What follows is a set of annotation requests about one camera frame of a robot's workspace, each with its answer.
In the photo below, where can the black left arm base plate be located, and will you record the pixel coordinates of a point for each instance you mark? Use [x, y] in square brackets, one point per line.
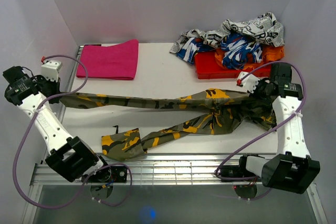
[115, 174]

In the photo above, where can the newspaper print trousers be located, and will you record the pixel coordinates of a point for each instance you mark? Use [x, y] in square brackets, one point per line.
[264, 29]

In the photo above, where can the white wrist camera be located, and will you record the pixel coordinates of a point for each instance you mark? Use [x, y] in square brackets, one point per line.
[248, 81]
[50, 69]

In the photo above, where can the red plastic tray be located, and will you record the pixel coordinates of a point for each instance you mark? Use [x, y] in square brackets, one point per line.
[207, 68]

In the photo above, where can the aluminium table frame rail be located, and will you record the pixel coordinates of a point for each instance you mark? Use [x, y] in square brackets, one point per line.
[157, 67]

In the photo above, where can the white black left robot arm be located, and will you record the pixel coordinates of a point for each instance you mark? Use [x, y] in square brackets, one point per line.
[68, 155]

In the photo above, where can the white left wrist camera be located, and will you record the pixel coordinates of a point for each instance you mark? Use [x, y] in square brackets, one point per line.
[50, 69]

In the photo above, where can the folded pink trousers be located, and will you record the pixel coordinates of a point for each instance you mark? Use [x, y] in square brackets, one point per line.
[117, 62]

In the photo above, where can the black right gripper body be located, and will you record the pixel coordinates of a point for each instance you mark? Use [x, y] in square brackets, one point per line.
[260, 92]

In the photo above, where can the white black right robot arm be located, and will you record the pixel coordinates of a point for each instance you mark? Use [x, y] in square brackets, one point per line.
[292, 169]

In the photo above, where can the camouflage yellow green trousers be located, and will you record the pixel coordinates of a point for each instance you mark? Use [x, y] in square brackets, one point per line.
[124, 123]

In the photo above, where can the blue white patterned trousers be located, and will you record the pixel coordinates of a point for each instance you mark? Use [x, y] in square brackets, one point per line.
[235, 51]

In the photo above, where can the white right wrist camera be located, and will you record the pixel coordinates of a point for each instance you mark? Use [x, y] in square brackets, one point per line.
[248, 81]

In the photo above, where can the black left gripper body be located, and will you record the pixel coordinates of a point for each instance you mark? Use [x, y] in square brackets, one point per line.
[50, 87]

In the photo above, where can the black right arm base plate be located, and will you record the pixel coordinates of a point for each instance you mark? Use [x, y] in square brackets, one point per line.
[241, 173]

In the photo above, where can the orange trousers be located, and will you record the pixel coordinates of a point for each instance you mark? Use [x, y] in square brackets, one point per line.
[268, 54]

